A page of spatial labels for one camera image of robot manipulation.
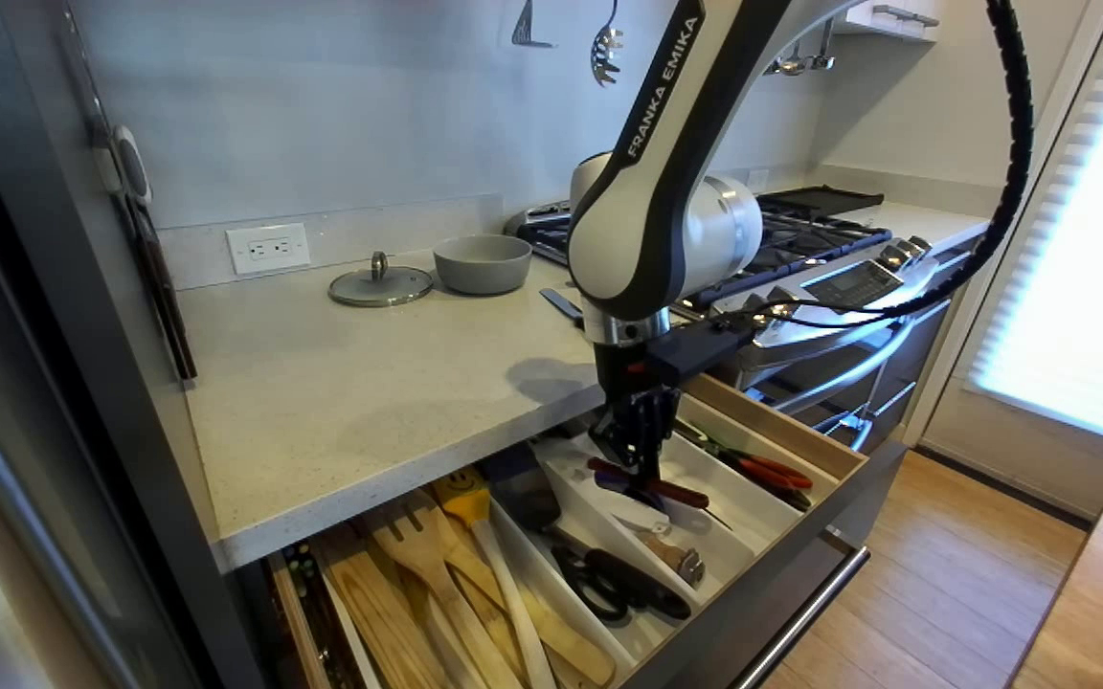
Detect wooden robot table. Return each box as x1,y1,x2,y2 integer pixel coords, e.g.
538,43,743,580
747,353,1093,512
1006,492,1103,689

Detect wooden turner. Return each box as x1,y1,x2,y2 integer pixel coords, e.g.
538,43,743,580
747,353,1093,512
319,549,452,689

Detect grey ceramic bowl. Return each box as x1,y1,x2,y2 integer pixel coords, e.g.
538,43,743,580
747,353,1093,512
433,230,538,298

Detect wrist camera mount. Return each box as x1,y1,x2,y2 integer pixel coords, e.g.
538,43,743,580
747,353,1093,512
644,318,757,374

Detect green plastic tool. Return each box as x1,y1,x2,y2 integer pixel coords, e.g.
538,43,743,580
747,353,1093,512
683,425,727,458

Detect white plastic drawer organiser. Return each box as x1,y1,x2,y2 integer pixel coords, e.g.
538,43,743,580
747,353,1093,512
487,417,822,680

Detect black-handled spreader knife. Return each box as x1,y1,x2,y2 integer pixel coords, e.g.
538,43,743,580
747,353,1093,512
538,284,589,326

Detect slotted wooden spatula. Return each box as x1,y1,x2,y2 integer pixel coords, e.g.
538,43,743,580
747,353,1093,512
364,492,526,689

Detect stainless steel fridge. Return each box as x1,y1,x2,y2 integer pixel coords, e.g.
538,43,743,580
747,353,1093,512
0,0,262,689

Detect hanging steel utensil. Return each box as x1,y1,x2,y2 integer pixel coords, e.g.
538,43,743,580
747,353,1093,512
811,11,843,71
766,19,811,78

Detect white wall outlet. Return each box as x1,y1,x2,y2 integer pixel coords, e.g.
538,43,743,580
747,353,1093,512
224,217,313,281

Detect stainless gas stove range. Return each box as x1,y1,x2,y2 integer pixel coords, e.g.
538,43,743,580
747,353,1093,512
505,182,1002,457

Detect wood-handled tool with metal cap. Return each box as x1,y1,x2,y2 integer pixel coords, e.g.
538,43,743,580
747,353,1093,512
641,528,714,591

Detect wooden spoon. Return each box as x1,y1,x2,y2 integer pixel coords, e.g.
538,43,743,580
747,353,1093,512
442,512,619,685

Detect black kitchen scissors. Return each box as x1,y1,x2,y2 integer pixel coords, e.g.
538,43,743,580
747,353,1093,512
547,538,641,628

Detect grey wooden kitchen drawer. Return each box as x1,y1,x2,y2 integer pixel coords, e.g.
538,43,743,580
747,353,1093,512
262,371,907,689

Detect white wall cabinet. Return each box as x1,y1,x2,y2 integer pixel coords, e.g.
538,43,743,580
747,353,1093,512
849,0,945,48

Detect hanging slotted steel spoon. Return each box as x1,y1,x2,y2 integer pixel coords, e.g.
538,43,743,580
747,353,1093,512
588,0,634,92

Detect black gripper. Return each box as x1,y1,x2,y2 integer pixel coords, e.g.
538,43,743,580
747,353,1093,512
589,332,683,503

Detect steel pot lid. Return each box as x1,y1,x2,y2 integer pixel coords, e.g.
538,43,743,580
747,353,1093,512
327,247,433,309

